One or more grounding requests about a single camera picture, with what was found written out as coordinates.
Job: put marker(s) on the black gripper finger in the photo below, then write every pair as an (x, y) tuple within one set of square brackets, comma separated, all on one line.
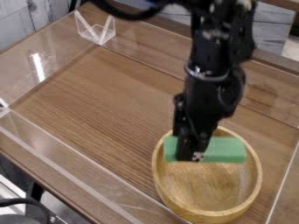
[(200, 139), (184, 144)]

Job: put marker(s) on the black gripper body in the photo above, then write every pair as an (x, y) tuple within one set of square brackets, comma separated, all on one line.
[(208, 99)]

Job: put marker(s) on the green rectangular block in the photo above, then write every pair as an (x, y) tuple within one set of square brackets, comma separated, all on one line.
[(224, 150)]

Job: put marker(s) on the brown wooden bowl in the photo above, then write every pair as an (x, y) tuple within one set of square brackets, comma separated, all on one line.
[(208, 193)]

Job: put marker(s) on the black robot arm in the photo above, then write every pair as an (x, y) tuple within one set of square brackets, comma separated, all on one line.
[(222, 45)]

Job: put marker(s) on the clear acrylic corner bracket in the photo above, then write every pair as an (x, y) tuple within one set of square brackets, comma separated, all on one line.
[(99, 34)]

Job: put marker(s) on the clear acrylic tray wall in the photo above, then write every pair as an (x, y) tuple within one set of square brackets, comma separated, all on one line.
[(85, 185)]

